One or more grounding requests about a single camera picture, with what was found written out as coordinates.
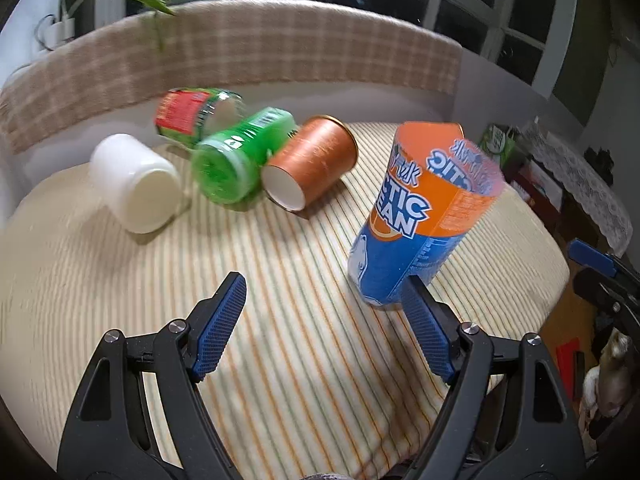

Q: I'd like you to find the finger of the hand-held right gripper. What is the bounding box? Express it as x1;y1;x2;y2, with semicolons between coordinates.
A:
567;238;626;279
572;266;640;328

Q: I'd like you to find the green plastic bottle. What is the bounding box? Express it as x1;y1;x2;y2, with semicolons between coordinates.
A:
191;106;297;206

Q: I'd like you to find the dark thing on tablecloth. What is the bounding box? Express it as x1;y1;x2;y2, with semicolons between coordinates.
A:
584;146;617;187

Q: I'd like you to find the white lace tablecloth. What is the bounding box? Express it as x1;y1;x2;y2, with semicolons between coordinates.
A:
522;121;635;257

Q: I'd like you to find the copper brown paper cup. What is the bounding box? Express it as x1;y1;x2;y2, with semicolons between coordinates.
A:
261;114;359;212

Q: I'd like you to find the white wall plug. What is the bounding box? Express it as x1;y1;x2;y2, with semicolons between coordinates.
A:
36;12;77;52

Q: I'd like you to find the white window frame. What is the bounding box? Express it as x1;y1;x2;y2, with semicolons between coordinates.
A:
280;0;596;106

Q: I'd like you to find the green box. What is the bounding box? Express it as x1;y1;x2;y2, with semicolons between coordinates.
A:
481;124;521;167

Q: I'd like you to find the beige furry thing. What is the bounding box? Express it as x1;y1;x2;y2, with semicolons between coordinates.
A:
582;331;633;418

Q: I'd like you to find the red flat thing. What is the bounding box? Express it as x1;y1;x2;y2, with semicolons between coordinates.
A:
555;340;581;386

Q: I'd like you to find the plaid beige backrest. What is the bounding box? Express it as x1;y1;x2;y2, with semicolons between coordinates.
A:
0;0;463;157

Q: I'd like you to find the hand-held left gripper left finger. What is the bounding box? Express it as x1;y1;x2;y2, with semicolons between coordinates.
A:
56;271;248;480

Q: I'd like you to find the white cup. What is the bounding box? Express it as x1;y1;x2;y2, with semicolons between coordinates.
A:
89;133;183;235

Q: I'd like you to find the clear cup with red-green label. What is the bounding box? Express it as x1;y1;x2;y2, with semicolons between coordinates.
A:
153;87;247;150

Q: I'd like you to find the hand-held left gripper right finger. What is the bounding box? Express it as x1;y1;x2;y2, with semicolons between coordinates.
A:
400;276;587;480

